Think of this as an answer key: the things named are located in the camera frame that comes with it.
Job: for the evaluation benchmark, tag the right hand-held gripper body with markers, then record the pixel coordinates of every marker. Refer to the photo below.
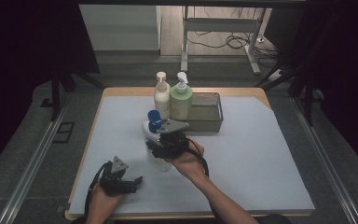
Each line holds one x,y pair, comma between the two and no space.
172,141

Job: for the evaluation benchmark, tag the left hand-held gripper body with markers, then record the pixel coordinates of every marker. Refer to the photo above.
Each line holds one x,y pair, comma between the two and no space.
115,183

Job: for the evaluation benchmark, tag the white bottle with blue pump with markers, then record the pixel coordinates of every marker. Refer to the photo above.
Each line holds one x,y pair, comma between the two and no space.
160,163

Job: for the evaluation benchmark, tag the green pump bottle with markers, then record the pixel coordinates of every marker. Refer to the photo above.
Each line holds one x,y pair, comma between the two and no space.
181,102

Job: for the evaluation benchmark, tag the metal mesh basket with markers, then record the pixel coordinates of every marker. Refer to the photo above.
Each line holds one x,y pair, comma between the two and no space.
206,115

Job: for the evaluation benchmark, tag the cream pump bottle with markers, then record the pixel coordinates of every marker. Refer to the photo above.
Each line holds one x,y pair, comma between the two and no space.
162,99

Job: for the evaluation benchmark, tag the person's left hand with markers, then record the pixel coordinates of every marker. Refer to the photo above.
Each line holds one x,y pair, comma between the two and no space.
104,202

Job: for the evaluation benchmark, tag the person's right hand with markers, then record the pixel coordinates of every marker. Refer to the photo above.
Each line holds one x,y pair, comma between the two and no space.
188,163

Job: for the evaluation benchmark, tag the pale blue table mat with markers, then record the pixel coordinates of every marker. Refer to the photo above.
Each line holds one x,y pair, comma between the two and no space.
245,161

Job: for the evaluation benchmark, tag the black stand legs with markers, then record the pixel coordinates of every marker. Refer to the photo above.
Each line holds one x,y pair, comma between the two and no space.
55,99

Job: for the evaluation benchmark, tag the white cabinet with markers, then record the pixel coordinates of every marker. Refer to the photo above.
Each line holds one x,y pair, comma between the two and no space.
119,28

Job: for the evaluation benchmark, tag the white power strip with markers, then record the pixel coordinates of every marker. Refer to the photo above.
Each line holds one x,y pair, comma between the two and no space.
276,75

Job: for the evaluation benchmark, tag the black tripod legs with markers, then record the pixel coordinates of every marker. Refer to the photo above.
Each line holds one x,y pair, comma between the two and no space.
307,99

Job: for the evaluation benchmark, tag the dark curtain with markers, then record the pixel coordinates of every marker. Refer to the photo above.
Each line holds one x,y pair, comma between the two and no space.
348,77
18,62

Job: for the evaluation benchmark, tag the aluminium floor rail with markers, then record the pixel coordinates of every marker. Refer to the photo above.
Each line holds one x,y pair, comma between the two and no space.
28,174
326,161

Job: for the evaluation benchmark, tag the white metal stand frame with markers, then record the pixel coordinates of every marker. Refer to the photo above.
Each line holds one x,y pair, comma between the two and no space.
219,24

